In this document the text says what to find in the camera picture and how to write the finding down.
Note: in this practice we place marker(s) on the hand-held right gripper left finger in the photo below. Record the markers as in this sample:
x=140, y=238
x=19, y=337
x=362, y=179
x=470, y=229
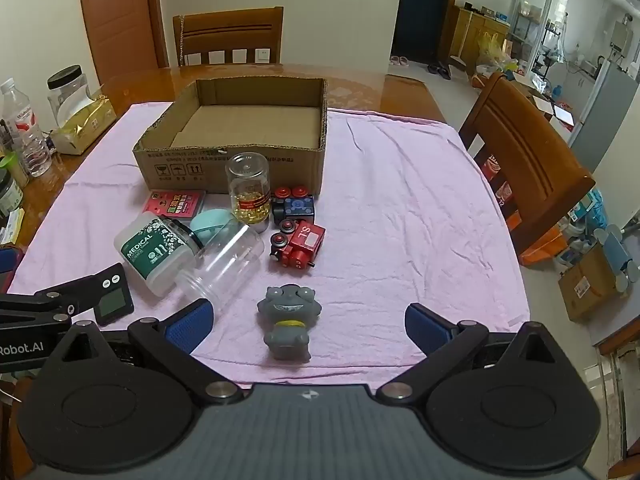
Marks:
x=192, y=324

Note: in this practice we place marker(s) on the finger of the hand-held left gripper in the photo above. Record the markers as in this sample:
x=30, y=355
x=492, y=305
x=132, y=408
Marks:
x=47, y=306

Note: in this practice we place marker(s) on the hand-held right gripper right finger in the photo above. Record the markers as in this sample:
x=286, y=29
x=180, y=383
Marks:
x=425, y=327

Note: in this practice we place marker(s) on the black digital timer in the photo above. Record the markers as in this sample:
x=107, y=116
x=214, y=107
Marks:
x=112, y=300

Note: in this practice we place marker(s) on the clear plastic jar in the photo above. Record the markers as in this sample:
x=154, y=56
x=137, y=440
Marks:
x=225, y=265

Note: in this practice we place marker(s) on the green label white jar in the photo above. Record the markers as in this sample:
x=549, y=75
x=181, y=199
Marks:
x=147, y=250

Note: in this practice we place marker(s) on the grey toy figure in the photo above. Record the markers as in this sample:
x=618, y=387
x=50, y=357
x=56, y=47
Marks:
x=286, y=317

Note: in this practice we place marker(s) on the red toy train engine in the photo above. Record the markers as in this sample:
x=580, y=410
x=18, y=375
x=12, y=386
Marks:
x=300, y=247

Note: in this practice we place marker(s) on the teal earbud case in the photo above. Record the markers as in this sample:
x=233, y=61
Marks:
x=212, y=222

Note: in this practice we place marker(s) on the dark jar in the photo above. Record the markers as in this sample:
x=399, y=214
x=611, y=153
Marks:
x=9, y=195

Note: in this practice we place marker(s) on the pink cloth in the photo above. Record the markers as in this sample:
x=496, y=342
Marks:
x=410, y=210

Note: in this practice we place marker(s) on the pink card box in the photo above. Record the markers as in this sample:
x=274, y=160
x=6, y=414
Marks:
x=175, y=203

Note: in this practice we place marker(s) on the orange bag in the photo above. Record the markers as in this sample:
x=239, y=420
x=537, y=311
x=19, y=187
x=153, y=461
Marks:
x=535, y=245

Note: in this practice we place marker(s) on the clear bottle of yellow capsules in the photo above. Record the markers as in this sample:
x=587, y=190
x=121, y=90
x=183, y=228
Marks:
x=247, y=195

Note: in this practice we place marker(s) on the green lid container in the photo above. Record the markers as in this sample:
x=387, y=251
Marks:
x=12, y=167

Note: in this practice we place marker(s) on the cardboard box with label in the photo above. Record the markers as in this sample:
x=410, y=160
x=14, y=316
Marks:
x=592, y=282

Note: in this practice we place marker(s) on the plastic water bottle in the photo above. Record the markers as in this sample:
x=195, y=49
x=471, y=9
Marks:
x=27, y=130

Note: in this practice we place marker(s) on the gold foil bag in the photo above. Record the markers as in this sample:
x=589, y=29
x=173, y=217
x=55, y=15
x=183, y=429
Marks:
x=82, y=122

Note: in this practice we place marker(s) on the wooden chair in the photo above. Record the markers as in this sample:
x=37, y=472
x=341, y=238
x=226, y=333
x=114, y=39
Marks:
x=227, y=35
x=525, y=160

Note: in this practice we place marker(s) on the clear jar with black lid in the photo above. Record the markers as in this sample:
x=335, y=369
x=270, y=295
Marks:
x=67, y=90

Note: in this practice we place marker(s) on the black slippers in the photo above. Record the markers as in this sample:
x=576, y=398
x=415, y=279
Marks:
x=440, y=70

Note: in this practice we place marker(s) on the pink slippers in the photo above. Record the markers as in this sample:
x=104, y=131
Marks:
x=400, y=61

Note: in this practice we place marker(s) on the grey refrigerator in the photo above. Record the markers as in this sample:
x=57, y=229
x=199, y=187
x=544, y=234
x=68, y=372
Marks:
x=607, y=115

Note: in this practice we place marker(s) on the yellow plastic bag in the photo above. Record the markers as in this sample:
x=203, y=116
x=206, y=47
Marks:
x=492, y=50

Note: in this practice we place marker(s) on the brown wooden door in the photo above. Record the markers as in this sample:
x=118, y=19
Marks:
x=120, y=20

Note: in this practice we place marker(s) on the wooden cabinet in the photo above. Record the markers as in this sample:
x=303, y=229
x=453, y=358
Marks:
x=472, y=32

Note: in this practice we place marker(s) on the wall water heater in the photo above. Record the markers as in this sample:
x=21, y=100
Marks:
x=621, y=35

